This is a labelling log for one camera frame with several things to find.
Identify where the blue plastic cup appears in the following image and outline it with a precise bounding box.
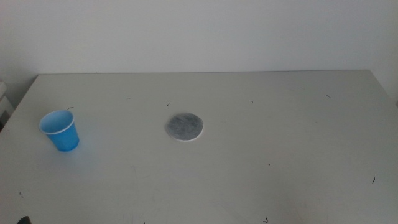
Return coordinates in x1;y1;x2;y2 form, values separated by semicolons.
38;109;80;153

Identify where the round grey cup mat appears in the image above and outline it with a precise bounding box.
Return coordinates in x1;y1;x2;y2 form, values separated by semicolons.
164;112;205;142

